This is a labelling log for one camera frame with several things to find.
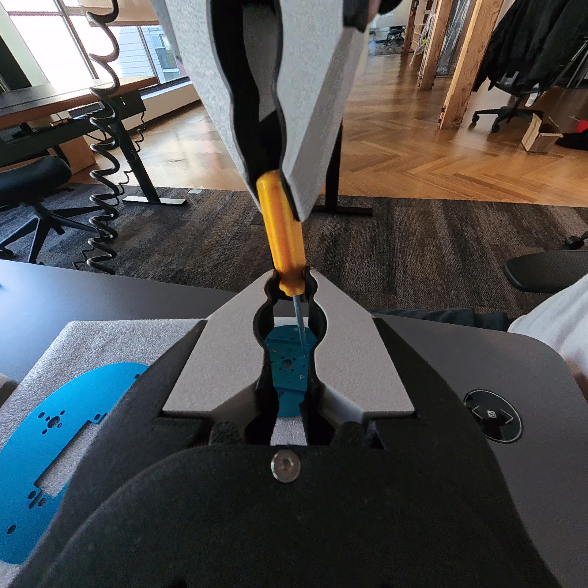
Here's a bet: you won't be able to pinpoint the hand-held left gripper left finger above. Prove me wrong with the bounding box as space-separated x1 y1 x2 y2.
163 270 280 445

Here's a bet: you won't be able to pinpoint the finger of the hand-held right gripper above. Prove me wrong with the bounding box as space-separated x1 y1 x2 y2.
163 0 282 211
275 0 369 222

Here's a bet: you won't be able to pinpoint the black mesh office chair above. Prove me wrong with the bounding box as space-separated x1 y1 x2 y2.
503 250 588 295

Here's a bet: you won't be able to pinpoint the black jackets on rack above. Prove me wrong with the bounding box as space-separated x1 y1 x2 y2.
473 0 588 99

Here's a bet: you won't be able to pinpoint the black coiled cable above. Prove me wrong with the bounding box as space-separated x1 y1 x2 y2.
73 0 122 276

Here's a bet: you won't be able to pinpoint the round black desk button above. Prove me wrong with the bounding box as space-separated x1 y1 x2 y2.
463 390 523 444

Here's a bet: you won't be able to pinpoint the grey desk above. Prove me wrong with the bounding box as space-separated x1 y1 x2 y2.
0 258 588 588

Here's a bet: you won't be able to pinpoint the black swivel office chair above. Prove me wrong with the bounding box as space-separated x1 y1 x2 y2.
472 73 554 134

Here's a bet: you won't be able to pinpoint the blue disc with square bracket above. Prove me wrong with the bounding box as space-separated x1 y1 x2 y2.
265 325 319 418

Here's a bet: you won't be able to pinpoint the yellow handled screwdriver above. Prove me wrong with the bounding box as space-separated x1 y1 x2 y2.
255 169 309 358

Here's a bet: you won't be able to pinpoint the brown cardboard box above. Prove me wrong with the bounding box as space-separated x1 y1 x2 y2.
57 135 96 173

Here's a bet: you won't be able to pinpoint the black office stool chair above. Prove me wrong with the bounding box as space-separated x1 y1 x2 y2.
0 155 118 266

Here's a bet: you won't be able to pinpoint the blue disc with rectangular slot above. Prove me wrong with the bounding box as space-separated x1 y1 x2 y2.
0 362 150 566

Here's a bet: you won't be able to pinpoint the wooden support post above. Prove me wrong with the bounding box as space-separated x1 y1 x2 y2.
417 0 455 91
439 0 505 130

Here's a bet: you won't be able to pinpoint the open cardboard box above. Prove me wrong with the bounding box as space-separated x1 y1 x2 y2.
520 112 564 153

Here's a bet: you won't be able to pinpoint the large window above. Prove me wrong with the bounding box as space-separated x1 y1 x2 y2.
0 0 191 90

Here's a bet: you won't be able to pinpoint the black desk leg with foot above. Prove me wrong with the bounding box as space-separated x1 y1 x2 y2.
311 120 374 217

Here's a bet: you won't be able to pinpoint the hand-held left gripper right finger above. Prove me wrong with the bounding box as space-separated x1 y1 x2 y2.
301 268 417 445

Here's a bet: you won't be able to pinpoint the beige roller blind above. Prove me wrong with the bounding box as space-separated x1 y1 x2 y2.
78 0 161 27

